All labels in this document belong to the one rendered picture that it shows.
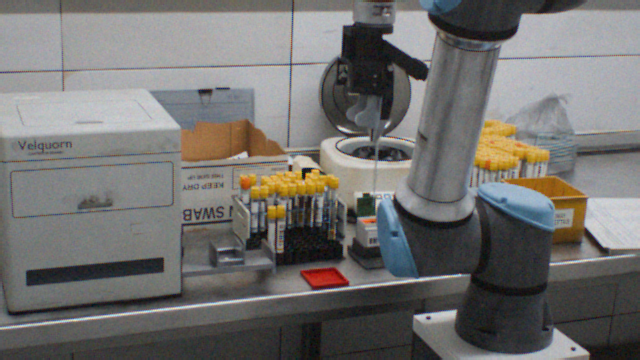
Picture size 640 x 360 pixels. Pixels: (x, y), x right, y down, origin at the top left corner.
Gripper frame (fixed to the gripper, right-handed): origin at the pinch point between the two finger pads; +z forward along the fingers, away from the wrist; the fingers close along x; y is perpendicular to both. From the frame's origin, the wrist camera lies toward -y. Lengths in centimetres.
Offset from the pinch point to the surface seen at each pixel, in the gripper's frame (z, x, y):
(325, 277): 24.3, 6.0, 11.1
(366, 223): 16.8, 0.7, 1.3
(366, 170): 14.0, -21.8, -8.3
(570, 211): 17.6, 2.3, -42.6
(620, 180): 24, -31, -82
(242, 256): 19.0, 5.1, 26.5
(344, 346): 74, -57, -21
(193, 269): 20.5, 5.1, 35.1
